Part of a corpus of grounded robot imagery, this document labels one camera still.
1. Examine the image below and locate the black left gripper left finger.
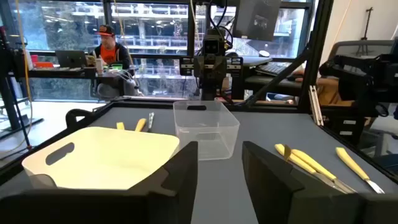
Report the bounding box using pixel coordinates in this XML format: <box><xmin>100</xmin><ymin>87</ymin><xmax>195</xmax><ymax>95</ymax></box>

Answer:
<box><xmin>0</xmin><ymin>141</ymin><xmax>199</xmax><ymax>224</ymax></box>

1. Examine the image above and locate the black frame handle loop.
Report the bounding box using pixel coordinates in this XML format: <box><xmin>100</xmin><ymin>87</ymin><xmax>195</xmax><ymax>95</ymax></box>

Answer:
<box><xmin>65</xmin><ymin>108</ymin><xmax>96</xmax><ymax>130</ymax></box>

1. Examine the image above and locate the white plastic bin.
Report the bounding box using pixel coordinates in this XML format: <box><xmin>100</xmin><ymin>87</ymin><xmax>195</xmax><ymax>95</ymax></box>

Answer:
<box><xmin>21</xmin><ymin>126</ymin><xmax>180</xmax><ymax>190</ymax></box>

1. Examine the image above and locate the person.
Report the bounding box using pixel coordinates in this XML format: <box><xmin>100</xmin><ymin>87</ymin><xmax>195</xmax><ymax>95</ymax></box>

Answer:
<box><xmin>88</xmin><ymin>24</ymin><xmax>131</xmax><ymax>71</ymax></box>

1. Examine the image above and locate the clear plastic bin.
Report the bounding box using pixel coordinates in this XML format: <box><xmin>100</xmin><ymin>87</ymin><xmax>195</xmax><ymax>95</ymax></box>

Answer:
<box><xmin>172</xmin><ymin>99</ymin><xmax>241</xmax><ymax>161</ymax></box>

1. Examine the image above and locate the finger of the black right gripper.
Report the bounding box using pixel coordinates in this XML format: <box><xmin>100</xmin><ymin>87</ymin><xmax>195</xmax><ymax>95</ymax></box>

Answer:
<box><xmin>210</xmin><ymin>56</ymin><xmax>228</xmax><ymax>79</ymax></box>
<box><xmin>194</xmin><ymin>56</ymin><xmax>211</xmax><ymax>79</ymax></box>

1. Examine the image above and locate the clear plastic utensil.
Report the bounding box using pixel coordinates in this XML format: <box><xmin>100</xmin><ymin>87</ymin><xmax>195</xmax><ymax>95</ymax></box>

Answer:
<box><xmin>146</xmin><ymin>112</ymin><xmax>155</xmax><ymax>133</ymax></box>

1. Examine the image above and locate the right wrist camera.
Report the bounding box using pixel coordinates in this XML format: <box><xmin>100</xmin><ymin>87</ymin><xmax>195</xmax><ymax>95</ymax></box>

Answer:
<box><xmin>201</xmin><ymin>29</ymin><xmax>227</xmax><ymax>57</ymax></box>

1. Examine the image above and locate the black floor stand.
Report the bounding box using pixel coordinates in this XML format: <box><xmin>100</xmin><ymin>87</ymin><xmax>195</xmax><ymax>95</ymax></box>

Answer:
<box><xmin>356</xmin><ymin>6</ymin><xmax>374</xmax><ymax>57</ymax></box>

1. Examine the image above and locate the black hanging panel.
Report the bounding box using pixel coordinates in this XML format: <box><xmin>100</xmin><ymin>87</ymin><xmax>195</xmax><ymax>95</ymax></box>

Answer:
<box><xmin>232</xmin><ymin>0</ymin><xmax>282</xmax><ymax>42</ymax></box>

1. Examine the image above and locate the black desk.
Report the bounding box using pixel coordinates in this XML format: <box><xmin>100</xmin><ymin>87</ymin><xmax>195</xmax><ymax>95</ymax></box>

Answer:
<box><xmin>26</xmin><ymin>66</ymin><xmax>98</xmax><ymax>79</ymax></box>

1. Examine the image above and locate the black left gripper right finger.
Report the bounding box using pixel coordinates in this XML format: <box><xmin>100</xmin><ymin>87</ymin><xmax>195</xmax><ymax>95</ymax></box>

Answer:
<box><xmin>241</xmin><ymin>141</ymin><xmax>398</xmax><ymax>224</ymax></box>

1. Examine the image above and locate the black light stand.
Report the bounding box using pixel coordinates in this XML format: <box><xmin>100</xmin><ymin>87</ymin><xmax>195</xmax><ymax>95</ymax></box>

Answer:
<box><xmin>0</xmin><ymin>26</ymin><xmax>44</xmax><ymax>139</ymax></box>

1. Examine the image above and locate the grey laptop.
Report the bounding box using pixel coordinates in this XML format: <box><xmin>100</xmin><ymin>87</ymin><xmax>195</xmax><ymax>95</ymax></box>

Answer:
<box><xmin>55</xmin><ymin>49</ymin><xmax>89</xmax><ymax>69</ymax></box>

